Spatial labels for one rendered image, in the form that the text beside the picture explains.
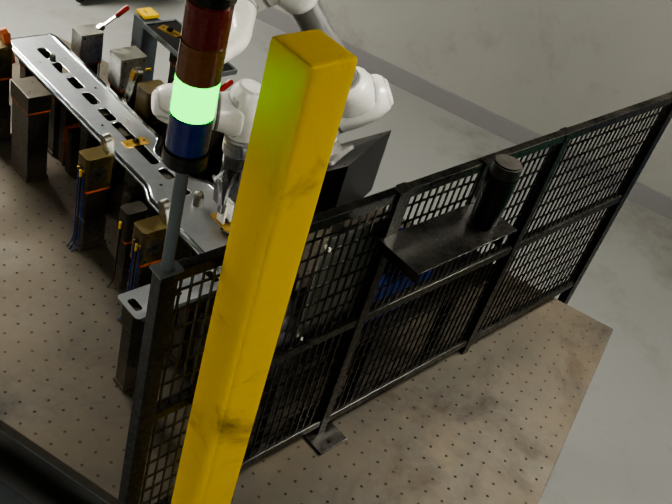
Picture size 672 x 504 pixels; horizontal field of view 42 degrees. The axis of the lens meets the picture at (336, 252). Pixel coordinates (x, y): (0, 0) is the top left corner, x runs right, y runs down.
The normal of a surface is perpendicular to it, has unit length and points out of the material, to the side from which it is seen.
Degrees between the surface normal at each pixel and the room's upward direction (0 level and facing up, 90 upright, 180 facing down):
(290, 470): 0
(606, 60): 90
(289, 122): 90
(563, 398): 0
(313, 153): 90
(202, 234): 0
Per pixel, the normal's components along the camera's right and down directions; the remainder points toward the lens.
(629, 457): 0.24, -0.75
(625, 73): -0.47, 0.47
